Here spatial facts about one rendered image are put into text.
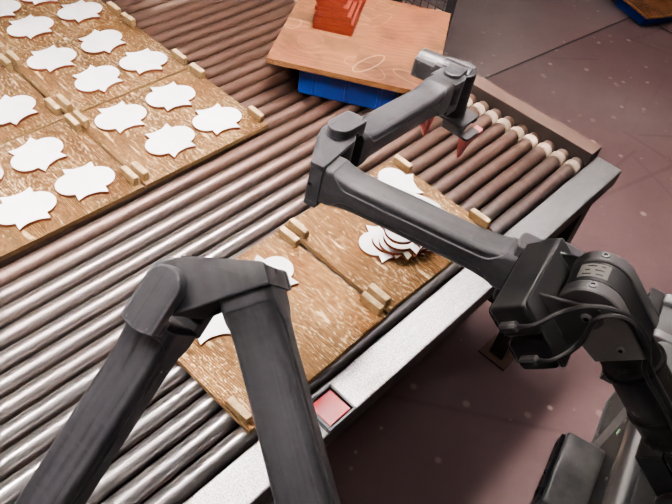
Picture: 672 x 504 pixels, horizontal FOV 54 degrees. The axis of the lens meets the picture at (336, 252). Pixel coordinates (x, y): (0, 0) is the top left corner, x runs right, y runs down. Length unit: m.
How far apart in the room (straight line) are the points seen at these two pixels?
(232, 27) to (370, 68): 0.58
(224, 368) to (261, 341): 0.75
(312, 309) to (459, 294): 0.36
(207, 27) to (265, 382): 1.87
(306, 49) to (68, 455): 1.57
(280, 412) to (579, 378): 2.22
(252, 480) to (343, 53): 1.29
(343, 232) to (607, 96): 2.92
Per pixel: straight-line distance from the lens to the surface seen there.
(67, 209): 1.73
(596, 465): 0.78
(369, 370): 1.44
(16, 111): 2.03
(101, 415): 0.72
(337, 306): 1.50
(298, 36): 2.15
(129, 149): 1.87
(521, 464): 2.51
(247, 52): 2.28
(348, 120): 1.06
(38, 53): 2.25
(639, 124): 4.22
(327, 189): 0.99
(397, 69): 2.06
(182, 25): 2.41
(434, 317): 1.56
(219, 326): 1.44
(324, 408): 1.37
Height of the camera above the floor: 2.12
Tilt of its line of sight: 48 degrees down
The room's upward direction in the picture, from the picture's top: 10 degrees clockwise
